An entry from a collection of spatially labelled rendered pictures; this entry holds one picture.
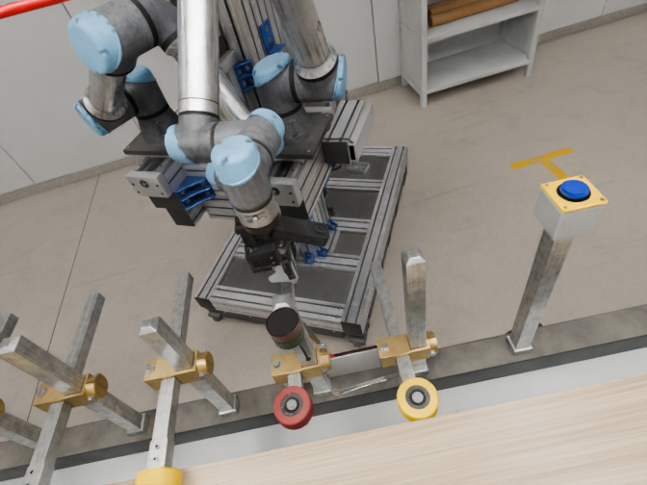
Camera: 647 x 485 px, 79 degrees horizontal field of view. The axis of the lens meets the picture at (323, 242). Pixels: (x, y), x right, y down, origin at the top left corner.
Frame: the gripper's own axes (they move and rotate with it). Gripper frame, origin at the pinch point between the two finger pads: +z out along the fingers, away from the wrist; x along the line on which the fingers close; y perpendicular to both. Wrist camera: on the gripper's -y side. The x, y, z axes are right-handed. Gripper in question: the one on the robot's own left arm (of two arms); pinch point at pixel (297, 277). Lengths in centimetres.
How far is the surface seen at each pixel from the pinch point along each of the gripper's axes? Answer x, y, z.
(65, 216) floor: -193, 191, 102
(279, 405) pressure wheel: 22.7, 8.3, 11.2
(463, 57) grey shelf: -261, -142, 88
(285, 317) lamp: 15.9, 1.2, -9.4
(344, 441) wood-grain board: 31.6, -3.6, 11.9
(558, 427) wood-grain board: 37, -41, 12
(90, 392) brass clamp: 14, 48, 6
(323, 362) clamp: 13.3, -1.2, 15.4
